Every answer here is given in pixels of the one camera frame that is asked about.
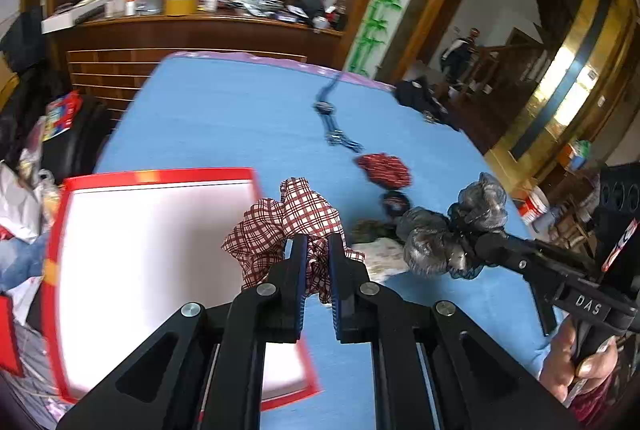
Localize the white flat box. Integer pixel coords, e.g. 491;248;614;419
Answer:
41;0;105;34

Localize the grey black scrunchie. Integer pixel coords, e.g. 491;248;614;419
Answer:
396;172;508;279

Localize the red dotted scrunchie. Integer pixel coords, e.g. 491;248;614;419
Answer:
355;153;411;190

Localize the person in background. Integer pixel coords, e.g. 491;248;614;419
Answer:
439;28;480;85

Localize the brown beaded hair accessory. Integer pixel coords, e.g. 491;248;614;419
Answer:
348;220;396;245

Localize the dark patterned hair tie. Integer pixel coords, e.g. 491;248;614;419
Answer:
380;189;412;220

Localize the colourful red snack box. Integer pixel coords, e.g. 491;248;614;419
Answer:
42;90;82;142

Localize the person's right hand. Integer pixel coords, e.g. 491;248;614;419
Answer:
538;315;622;405

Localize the blue table cloth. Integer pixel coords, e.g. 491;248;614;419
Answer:
96;57;549;429

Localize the red white shallow box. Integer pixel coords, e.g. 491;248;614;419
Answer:
40;166;321;413

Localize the red white plaid scrunchie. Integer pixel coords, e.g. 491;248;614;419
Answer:
221;177;346;304

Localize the yellow round tin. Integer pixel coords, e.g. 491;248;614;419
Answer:
163;0;198;17

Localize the white dotted scrunchie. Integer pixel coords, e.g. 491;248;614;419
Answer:
360;238;409;283

